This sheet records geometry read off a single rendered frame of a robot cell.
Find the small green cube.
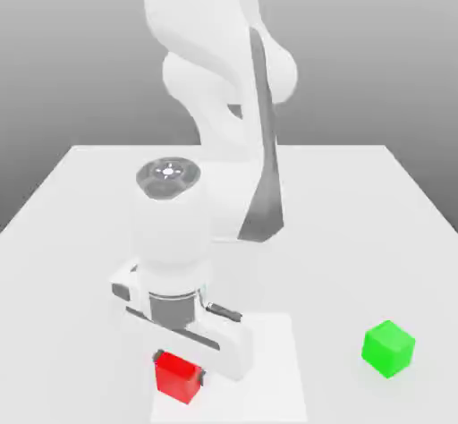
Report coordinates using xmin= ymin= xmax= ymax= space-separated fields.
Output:
xmin=360 ymin=319 xmax=417 ymax=379

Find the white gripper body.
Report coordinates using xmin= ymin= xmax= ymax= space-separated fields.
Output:
xmin=119 ymin=304 xmax=254 ymax=382

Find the small red cube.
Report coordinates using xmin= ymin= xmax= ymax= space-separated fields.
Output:
xmin=154 ymin=351 xmax=202 ymax=405

